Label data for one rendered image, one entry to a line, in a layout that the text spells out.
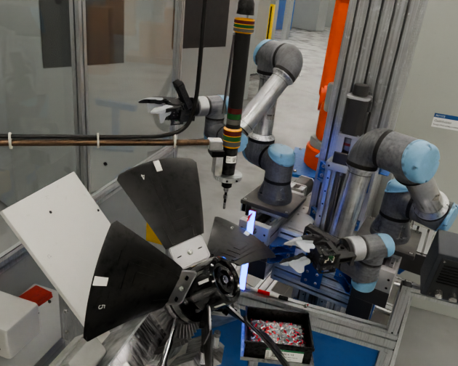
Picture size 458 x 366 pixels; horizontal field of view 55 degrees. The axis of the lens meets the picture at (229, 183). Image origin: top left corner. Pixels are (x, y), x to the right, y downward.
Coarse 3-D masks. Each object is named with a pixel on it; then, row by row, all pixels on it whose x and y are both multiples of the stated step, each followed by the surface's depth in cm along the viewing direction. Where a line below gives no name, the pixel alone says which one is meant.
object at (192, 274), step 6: (186, 270) 101; (180, 276) 101; (192, 276) 104; (180, 282) 102; (186, 282) 103; (192, 282) 105; (174, 288) 101; (186, 288) 104; (174, 294) 102; (180, 294) 103; (186, 294) 105; (180, 300) 104
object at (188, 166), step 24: (144, 168) 115; (168, 168) 117; (192, 168) 120; (144, 192) 112; (168, 192) 114; (192, 192) 116; (144, 216) 111; (168, 216) 112; (192, 216) 113; (168, 240) 110
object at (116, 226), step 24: (120, 240) 86; (144, 240) 90; (96, 264) 82; (120, 264) 86; (144, 264) 90; (168, 264) 96; (96, 288) 82; (120, 288) 87; (144, 288) 92; (168, 288) 98; (120, 312) 88; (144, 312) 95; (96, 336) 84
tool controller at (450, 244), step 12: (444, 240) 132; (456, 240) 132; (432, 252) 136; (444, 252) 128; (456, 252) 128; (432, 264) 132; (444, 264) 129; (456, 264) 128; (420, 276) 144; (432, 276) 134; (444, 276) 132; (456, 276) 130; (420, 288) 140; (432, 288) 136; (444, 288) 134; (456, 288) 133; (456, 300) 133
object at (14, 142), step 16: (0, 144) 89; (16, 144) 90; (32, 144) 91; (48, 144) 92; (64, 144) 92; (80, 144) 93; (96, 144) 94; (112, 144) 95; (128, 144) 96; (144, 144) 97; (160, 144) 99; (176, 144) 100; (192, 144) 101; (208, 144) 102
